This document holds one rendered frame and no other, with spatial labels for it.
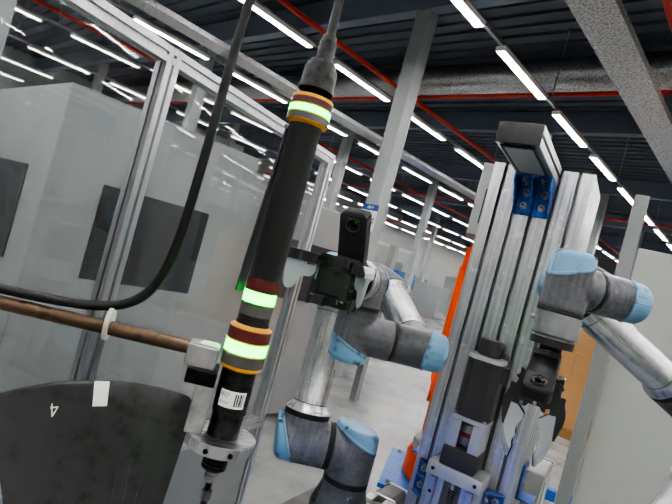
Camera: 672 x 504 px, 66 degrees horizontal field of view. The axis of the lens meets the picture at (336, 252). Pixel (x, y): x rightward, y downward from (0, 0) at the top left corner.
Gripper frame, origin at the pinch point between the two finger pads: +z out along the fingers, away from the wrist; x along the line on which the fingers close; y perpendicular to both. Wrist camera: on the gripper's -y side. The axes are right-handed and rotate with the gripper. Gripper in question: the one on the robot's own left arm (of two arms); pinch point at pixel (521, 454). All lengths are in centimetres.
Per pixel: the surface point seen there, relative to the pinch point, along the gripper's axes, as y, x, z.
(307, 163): -51, 23, -32
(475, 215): 337, 96, -88
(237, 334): -53, 25, -14
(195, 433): -53, 26, -3
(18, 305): -63, 42, -12
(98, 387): -49, 45, -1
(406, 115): 590, 289, -250
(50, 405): -54, 47, 1
